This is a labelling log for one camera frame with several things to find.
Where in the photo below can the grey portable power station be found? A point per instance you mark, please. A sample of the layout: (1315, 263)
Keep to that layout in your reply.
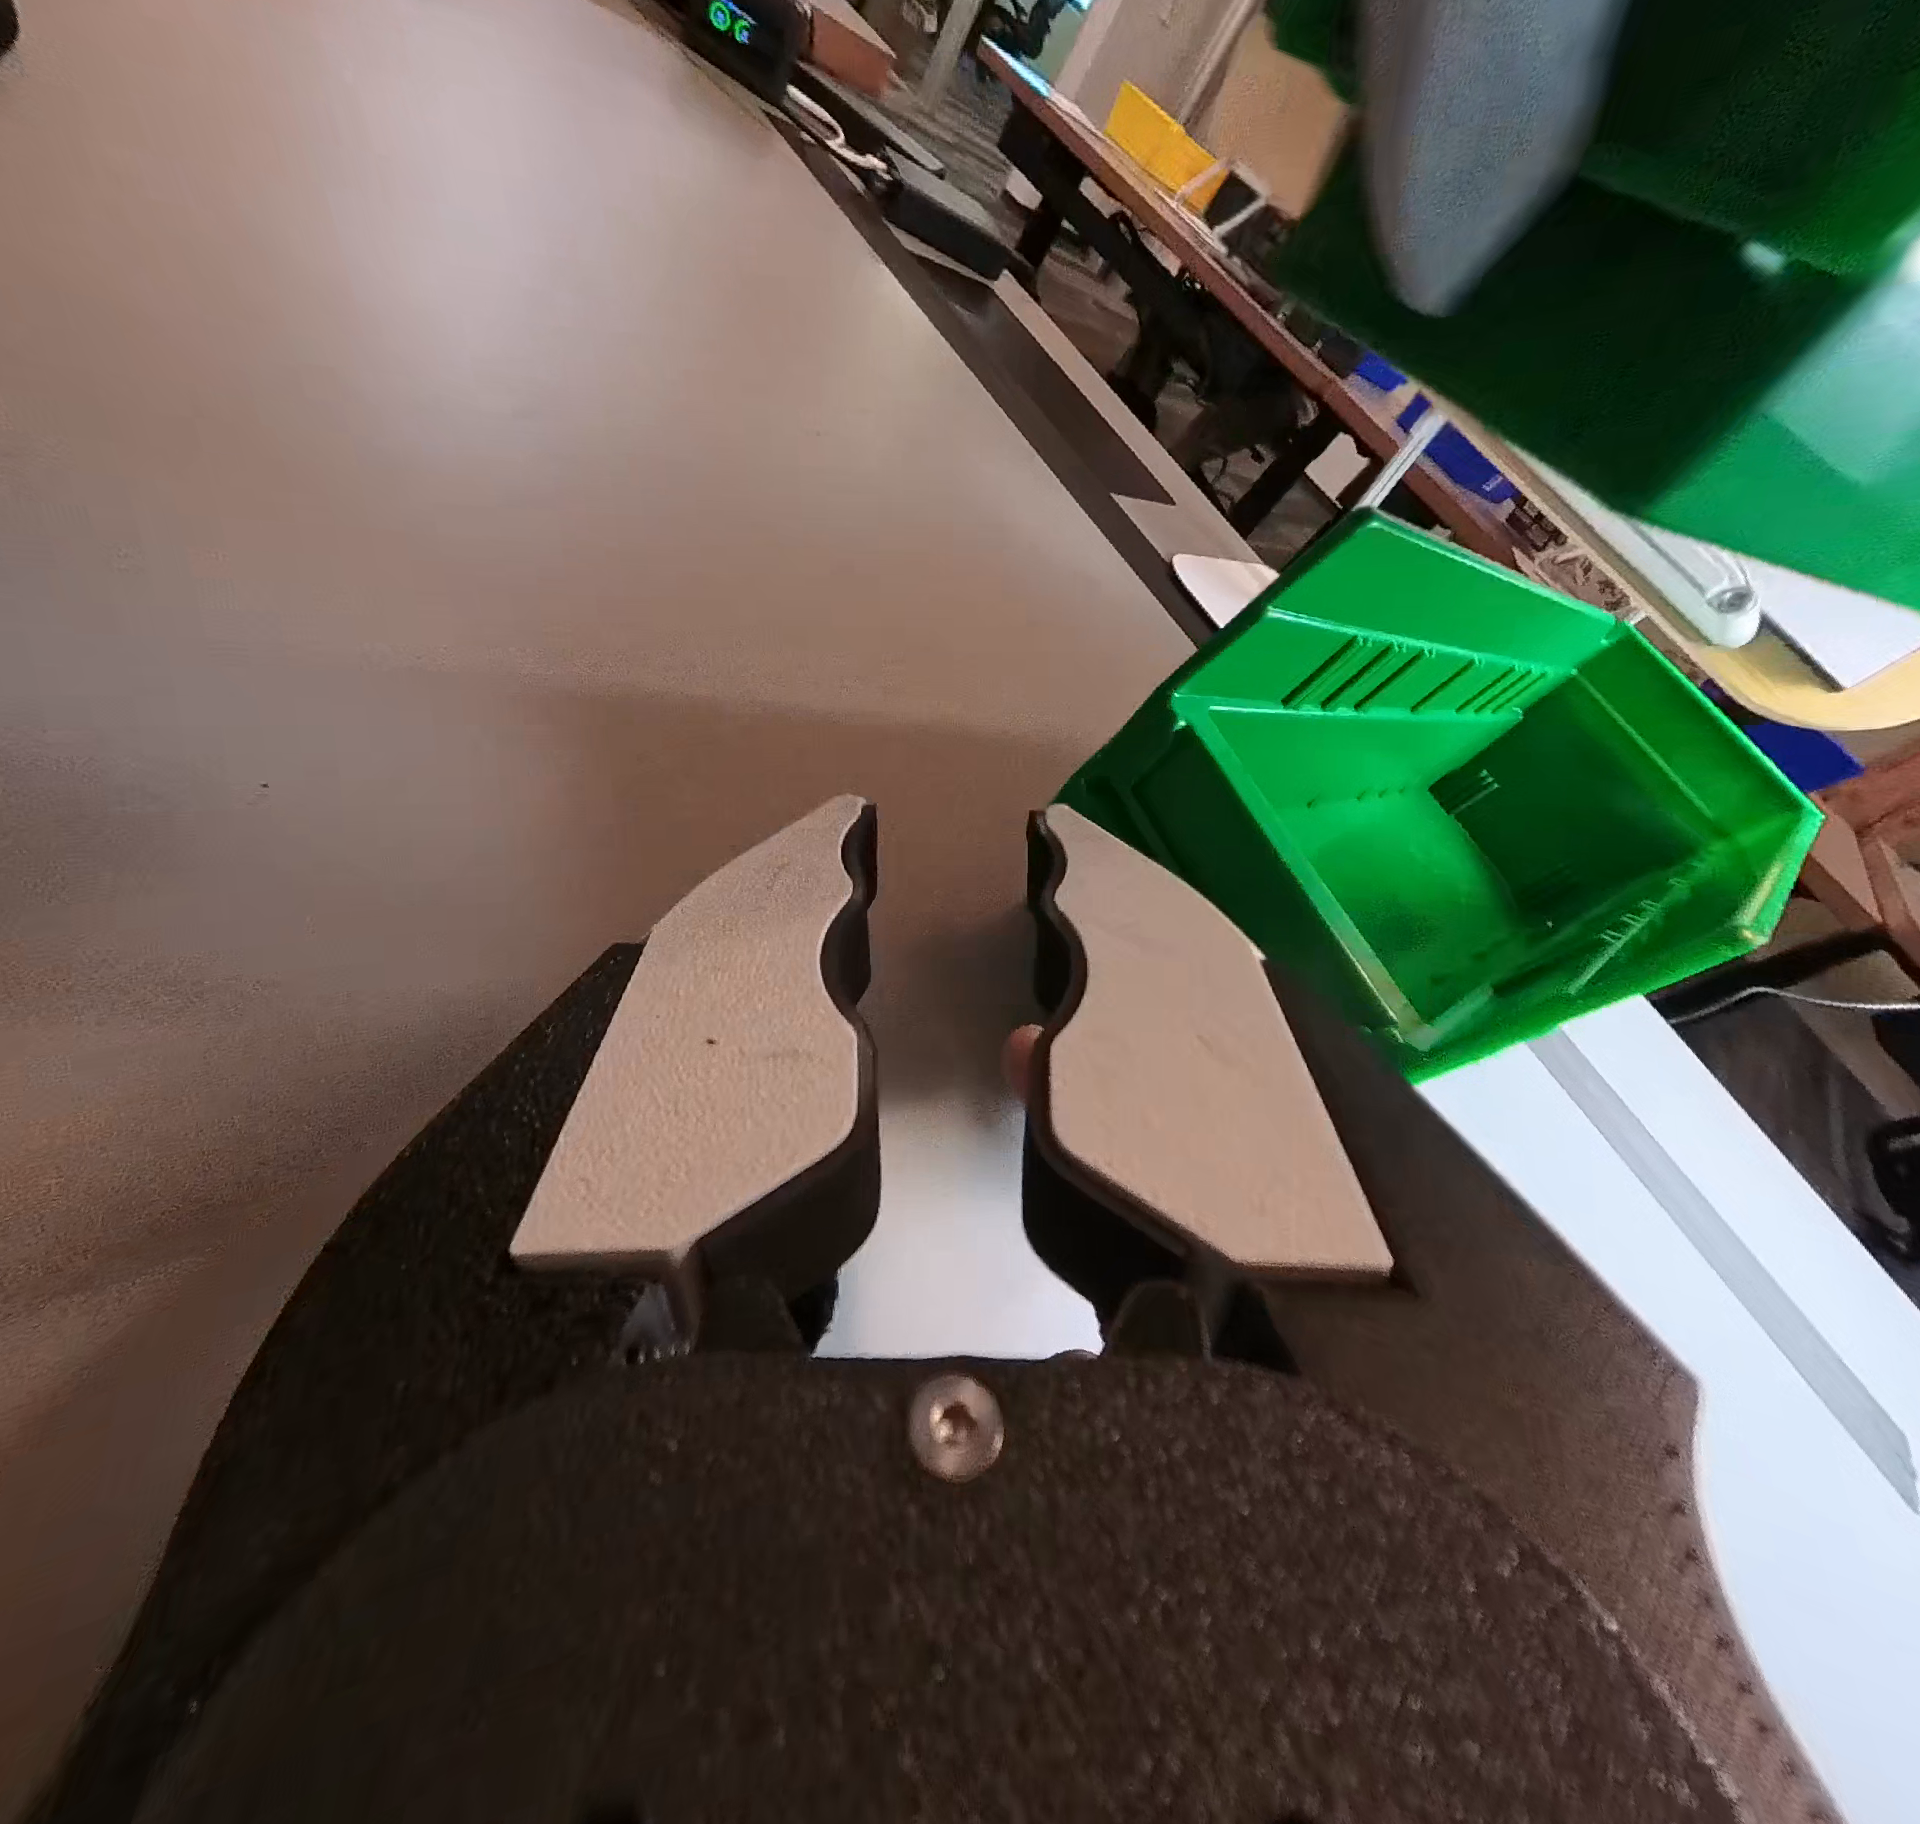
(736, 21)

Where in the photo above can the wooden document stand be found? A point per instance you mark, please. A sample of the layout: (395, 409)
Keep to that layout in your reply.
(1801, 698)

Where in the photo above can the black power adapter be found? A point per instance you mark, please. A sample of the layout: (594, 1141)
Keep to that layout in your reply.
(946, 227)

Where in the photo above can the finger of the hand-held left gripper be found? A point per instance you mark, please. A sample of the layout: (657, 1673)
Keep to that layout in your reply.
(1484, 83)

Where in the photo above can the white printed instruction sheet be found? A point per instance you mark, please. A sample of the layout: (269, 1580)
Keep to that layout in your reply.
(1846, 624)

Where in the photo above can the yellow plastic bin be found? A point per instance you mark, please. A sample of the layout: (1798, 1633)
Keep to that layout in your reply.
(1156, 138)

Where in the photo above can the green plastic storage bin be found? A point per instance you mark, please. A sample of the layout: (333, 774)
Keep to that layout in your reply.
(1441, 805)
(1725, 353)

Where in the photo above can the grey desk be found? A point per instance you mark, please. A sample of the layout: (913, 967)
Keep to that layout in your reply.
(450, 503)

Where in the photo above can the beige cardboard board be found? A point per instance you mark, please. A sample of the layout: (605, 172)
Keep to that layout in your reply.
(1292, 129)

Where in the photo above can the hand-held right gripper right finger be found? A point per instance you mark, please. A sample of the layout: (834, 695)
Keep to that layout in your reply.
(1186, 1104)

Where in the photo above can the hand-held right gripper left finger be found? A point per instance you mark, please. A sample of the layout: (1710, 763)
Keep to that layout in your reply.
(706, 1088)

